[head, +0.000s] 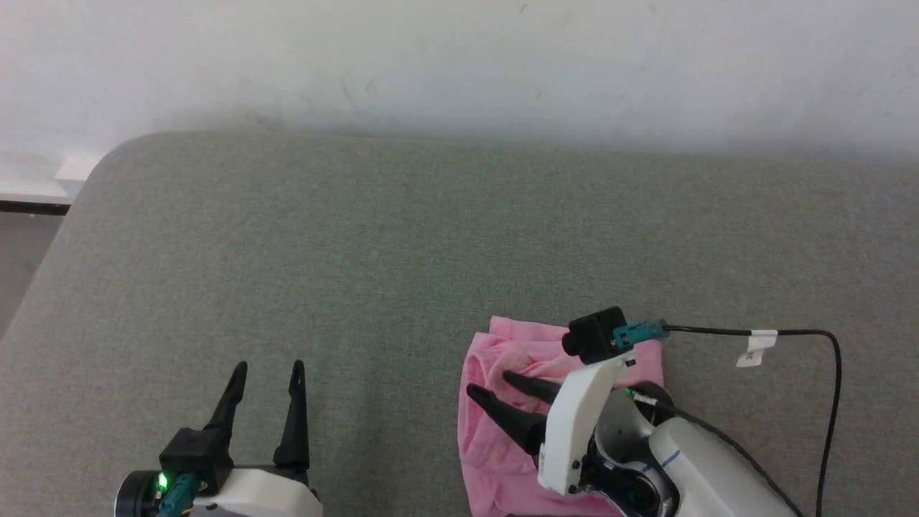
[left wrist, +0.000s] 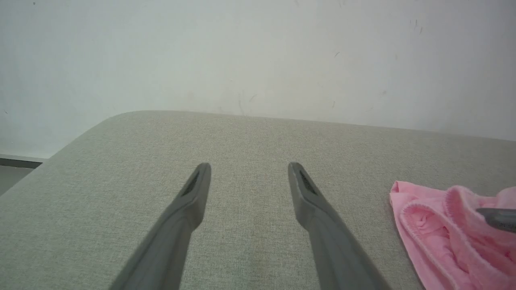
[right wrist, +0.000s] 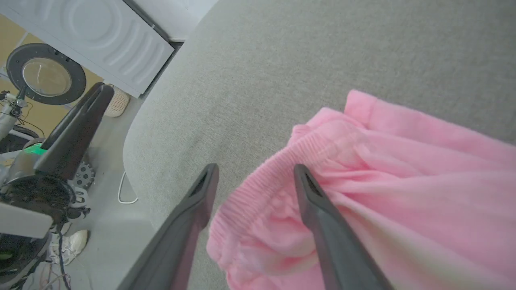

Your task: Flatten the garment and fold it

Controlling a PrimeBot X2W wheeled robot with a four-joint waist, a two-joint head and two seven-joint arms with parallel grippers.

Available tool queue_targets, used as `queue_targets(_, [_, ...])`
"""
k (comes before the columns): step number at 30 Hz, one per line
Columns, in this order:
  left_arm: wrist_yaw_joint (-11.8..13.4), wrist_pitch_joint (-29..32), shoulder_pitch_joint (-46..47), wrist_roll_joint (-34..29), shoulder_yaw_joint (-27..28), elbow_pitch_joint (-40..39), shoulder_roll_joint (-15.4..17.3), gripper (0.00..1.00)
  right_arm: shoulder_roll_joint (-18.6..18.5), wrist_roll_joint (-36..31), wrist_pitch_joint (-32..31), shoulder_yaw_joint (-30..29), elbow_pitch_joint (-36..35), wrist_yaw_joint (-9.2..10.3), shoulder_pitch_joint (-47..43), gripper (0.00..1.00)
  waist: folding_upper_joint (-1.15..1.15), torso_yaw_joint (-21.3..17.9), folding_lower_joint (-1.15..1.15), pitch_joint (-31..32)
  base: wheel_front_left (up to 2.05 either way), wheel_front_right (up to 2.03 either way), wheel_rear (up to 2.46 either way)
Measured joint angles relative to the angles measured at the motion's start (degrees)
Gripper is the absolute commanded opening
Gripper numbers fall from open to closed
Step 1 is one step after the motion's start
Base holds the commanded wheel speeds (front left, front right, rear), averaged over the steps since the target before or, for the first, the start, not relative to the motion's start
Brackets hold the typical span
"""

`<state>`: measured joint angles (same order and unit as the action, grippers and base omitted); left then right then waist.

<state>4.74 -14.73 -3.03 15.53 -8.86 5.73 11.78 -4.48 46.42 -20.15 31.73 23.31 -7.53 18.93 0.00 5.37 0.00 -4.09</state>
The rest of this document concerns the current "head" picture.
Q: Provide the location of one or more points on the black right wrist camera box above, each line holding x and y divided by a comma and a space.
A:
596, 336

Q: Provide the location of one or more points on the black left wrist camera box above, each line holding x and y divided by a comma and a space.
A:
197, 456

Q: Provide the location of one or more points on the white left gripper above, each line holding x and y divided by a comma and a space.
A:
266, 495

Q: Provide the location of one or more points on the teal right camera connector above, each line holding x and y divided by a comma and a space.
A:
639, 334

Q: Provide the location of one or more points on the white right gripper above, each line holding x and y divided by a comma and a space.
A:
571, 431

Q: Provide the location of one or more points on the teal left camera connector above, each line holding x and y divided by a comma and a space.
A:
179, 495

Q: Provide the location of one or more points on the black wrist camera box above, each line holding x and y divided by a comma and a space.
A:
197, 456
596, 336

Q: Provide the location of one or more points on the grey-green fabric sofa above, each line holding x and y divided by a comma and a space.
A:
359, 273

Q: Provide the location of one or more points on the pink cloth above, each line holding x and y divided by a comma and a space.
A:
495, 459

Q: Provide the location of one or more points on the teal camera connector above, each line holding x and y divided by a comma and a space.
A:
179, 495
639, 334

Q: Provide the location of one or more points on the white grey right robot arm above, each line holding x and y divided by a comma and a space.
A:
703, 467

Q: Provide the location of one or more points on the white baseboard ledge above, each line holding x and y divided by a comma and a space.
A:
43, 176

